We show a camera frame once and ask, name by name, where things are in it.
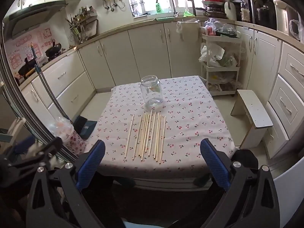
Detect black air fryer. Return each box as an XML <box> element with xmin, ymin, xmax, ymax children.
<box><xmin>255</xmin><ymin>0</ymin><xmax>278</xmax><ymax>30</ymax></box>

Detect white countertop appliance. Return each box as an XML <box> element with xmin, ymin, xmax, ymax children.
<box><xmin>273</xmin><ymin>0</ymin><xmax>303</xmax><ymax>36</ymax></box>

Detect clear glass jar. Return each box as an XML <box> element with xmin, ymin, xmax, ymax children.
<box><xmin>140</xmin><ymin>75</ymin><xmax>163</xmax><ymax>107</ymax></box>

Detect metal mop handle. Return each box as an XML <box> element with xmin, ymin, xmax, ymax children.
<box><xmin>30</xmin><ymin>42</ymin><xmax>70</xmax><ymax>123</ymax></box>

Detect pink printed plastic bag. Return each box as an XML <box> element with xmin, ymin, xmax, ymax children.
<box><xmin>49</xmin><ymin>117</ymin><xmax>88</xmax><ymax>157</ymax></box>

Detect small white step stool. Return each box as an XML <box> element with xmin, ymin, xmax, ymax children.
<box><xmin>231</xmin><ymin>89</ymin><xmax>273</xmax><ymax>150</ymax></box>

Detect wall utensil rack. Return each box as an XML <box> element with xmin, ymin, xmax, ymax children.
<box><xmin>66</xmin><ymin>6</ymin><xmax>98</xmax><ymax>46</ymax></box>

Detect cream hanging waste bin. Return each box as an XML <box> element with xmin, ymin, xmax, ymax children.
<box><xmin>175</xmin><ymin>18</ymin><xmax>202</xmax><ymax>41</ymax></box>

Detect cream base kitchen cabinets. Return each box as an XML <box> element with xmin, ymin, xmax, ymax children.
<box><xmin>20</xmin><ymin>20</ymin><xmax>304</xmax><ymax>159</ymax></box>

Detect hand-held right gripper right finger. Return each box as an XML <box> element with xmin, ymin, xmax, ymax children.
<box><xmin>200</xmin><ymin>138</ymin><xmax>280</xmax><ymax>228</ymax></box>

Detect chrome kitchen faucet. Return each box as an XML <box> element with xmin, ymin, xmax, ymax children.
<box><xmin>156</xmin><ymin>0</ymin><xmax>178</xmax><ymax>17</ymax></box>

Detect clear plastic bag of groceries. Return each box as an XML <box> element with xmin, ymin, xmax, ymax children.
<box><xmin>204</xmin><ymin>18</ymin><xmax>238</xmax><ymax>38</ymax></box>

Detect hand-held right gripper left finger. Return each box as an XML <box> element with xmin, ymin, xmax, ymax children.
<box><xmin>26</xmin><ymin>140</ymin><xmax>106</xmax><ymax>228</ymax></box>

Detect white kettle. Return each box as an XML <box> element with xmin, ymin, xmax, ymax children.
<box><xmin>224</xmin><ymin>0</ymin><xmax>238</xmax><ymax>21</ymax></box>

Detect cherry print tablecloth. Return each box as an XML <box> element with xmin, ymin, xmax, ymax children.
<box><xmin>96</xmin><ymin>75</ymin><xmax>238</xmax><ymax>180</ymax></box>

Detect metal sliding door frame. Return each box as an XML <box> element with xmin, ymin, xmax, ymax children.
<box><xmin>0</xmin><ymin>38</ymin><xmax>79</xmax><ymax>163</ymax></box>

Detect stack of cookware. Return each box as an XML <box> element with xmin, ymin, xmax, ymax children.
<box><xmin>193</xmin><ymin>0</ymin><xmax>228</xmax><ymax>19</ymax></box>

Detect grey range hood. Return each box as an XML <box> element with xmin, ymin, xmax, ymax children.
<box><xmin>5</xmin><ymin>3</ymin><xmax>69</xmax><ymax>38</ymax></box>

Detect bag of green vegetables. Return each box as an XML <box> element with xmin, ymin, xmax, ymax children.
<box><xmin>217</xmin><ymin>52</ymin><xmax>238</xmax><ymax>67</ymax></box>

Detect dark blue dustpan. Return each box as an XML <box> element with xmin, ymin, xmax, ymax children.
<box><xmin>74</xmin><ymin>116</ymin><xmax>98</xmax><ymax>140</ymax></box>

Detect metal kitchen shelf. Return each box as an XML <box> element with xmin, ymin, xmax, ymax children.
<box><xmin>228</xmin><ymin>0</ymin><xmax>285</xmax><ymax>24</ymax></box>

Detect bunch of wooden chopsticks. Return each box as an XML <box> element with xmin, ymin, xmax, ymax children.
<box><xmin>124</xmin><ymin>110</ymin><xmax>167</xmax><ymax>164</ymax></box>

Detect pink wall stickers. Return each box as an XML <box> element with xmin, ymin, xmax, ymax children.
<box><xmin>5</xmin><ymin>27</ymin><xmax>53</xmax><ymax>81</ymax></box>

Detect white trolley rack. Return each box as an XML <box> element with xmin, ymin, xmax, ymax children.
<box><xmin>201</xmin><ymin>34</ymin><xmax>243</xmax><ymax>96</ymax></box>

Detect black frying pan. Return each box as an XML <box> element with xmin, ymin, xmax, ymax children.
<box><xmin>18</xmin><ymin>60</ymin><xmax>36</xmax><ymax>78</ymax></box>

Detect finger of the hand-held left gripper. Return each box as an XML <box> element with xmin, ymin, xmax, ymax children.
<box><xmin>13</xmin><ymin>136</ymin><xmax>36</xmax><ymax>154</ymax></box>
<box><xmin>36</xmin><ymin>137</ymin><xmax>63</xmax><ymax>158</ymax></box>

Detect white plastic bag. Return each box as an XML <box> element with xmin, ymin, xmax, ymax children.
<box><xmin>199</xmin><ymin>43</ymin><xmax>225</xmax><ymax>67</ymax></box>

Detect black wok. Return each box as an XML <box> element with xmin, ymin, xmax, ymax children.
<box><xmin>45</xmin><ymin>39</ymin><xmax>63</xmax><ymax>58</ymax></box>

